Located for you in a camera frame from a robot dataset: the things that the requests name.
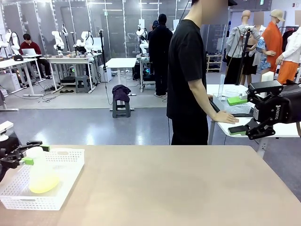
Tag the mannequin in orange with cap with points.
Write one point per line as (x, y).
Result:
(272, 47)

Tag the white robot workbench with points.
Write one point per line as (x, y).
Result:
(68, 58)

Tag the standing person in black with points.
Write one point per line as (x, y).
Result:
(161, 54)

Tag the translucent plastic Erlenmeyer flask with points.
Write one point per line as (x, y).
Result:
(43, 179)

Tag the wooden shoe rack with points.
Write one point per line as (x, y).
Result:
(215, 63)

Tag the grey plastic step stool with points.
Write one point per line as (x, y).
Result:
(82, 83)

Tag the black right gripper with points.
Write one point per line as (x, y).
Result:
(287, 108)

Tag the dark cloth on stool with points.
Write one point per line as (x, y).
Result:
(121, 91)

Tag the person in black t-shirt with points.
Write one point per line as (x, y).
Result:
(185, 58)

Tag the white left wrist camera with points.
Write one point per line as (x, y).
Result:
(5, 128)

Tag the silver laptop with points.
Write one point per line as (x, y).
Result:
(31, 51)

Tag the mannequin in white jacket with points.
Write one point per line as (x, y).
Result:
(290, 58)

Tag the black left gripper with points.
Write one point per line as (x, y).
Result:
(10, 144)

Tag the black plastic tray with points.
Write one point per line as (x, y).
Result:
(217, 107)

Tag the small white table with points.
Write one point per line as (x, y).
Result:
(121, 62)

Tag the black camera tripod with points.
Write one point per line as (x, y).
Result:
(243, 54)

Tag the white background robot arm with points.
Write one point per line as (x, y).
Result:
(143, 40)
(58, 40)
(85, 41)
(13, 40)

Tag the mannequin in grey shirt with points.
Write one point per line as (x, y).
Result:
(234, 40)

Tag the mannequin in blue floral dress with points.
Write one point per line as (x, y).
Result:
(264, 54)

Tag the person's right hand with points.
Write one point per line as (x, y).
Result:
(225, 118)

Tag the white office desk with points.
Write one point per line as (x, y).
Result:
(14, 62)

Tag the mannequin in black skirt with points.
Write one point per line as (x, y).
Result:
(249, 63)

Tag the black cap on desk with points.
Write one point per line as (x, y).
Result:
(18, 58)

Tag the person's right forearm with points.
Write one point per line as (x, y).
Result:
(202, 99)

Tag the seated person in red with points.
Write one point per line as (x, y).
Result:
(30, 46)

